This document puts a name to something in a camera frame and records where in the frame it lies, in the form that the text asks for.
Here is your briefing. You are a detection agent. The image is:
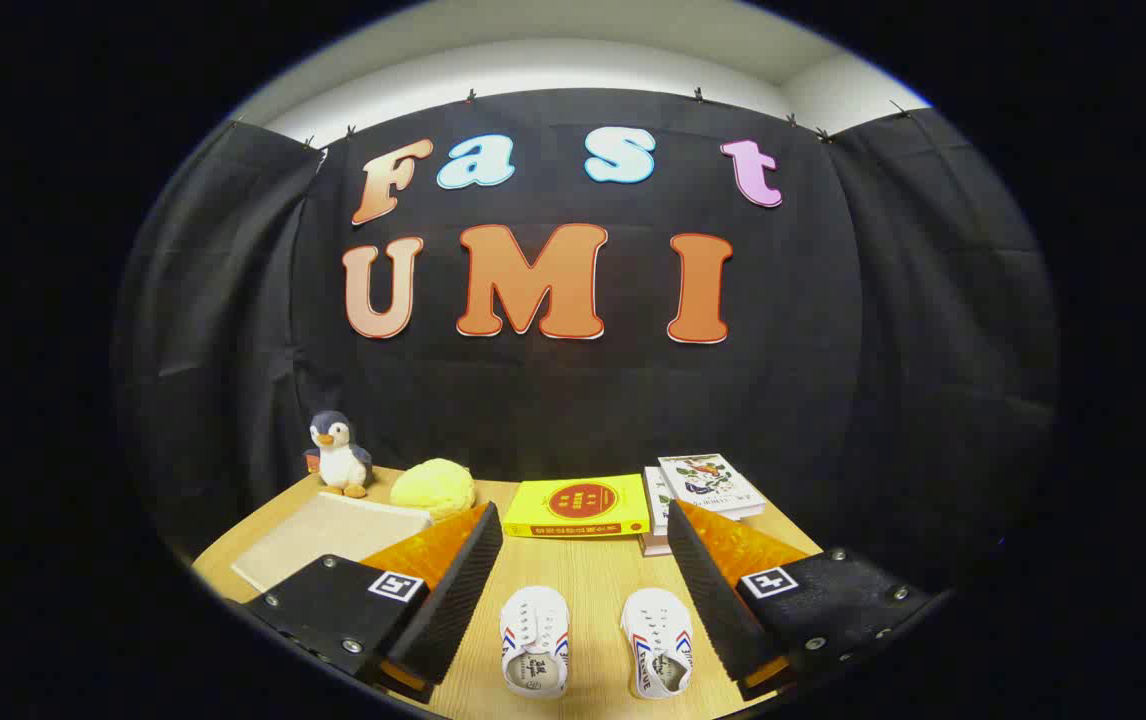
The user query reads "white book floral cover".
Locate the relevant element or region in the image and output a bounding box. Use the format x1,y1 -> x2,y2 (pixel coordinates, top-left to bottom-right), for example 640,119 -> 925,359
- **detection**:
657,454 -> 767,521

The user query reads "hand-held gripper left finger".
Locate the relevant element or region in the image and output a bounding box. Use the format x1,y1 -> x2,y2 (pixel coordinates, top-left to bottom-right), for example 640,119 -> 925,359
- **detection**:
241,502 -> 504,704

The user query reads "penguin plush toy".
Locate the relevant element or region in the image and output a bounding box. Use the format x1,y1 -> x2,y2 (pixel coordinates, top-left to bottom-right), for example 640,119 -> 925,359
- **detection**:
304,410 -> 374,499

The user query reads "yellow book red circle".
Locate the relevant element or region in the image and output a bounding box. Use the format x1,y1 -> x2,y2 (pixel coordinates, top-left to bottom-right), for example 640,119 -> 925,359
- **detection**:
502,474 -> 652,540

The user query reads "white canvas shoe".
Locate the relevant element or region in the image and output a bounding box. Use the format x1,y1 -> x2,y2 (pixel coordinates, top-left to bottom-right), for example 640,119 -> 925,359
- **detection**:
499,585 -> 572,700
620,587 -> 695,700

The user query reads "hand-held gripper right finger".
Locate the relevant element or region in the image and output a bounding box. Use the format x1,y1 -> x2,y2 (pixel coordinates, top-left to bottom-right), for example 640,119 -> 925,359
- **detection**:
666,498 -> 936,701

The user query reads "yellow fuzzy plush ball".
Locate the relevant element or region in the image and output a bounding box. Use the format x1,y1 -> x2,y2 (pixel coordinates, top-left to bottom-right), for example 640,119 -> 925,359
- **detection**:
390,458 -> 477,523

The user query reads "beige fabric storage box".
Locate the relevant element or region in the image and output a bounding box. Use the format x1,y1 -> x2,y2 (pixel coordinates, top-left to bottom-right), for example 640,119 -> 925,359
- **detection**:
231,491 -> 433,594

